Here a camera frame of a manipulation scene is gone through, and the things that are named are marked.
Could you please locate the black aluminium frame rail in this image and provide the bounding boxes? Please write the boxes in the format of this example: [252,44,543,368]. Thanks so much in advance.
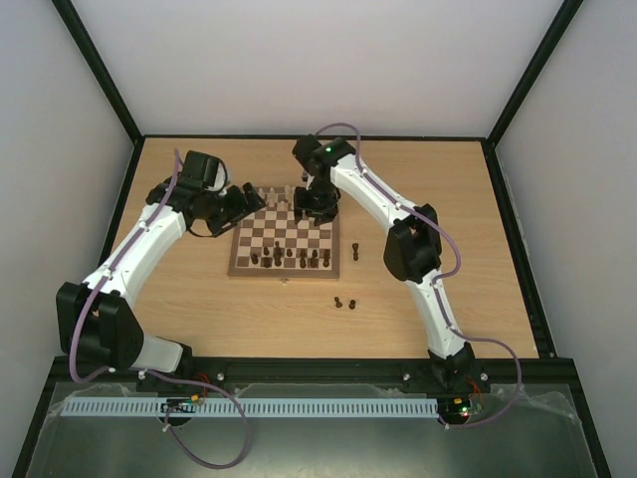
[47,357,581,396]

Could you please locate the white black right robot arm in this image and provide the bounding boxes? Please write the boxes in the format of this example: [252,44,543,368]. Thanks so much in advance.
[292,134,475,390]

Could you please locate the wooden chess board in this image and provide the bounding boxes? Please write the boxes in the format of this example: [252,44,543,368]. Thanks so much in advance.
[227,186,340,280]

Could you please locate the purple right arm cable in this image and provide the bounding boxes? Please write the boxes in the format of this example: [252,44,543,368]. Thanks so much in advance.
[315,121,523,430]

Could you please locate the white slotted cable duct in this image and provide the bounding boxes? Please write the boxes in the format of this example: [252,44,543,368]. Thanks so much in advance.
[61,397,438,419]

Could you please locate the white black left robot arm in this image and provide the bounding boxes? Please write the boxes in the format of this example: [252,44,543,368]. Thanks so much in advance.
[56,182,266,383]

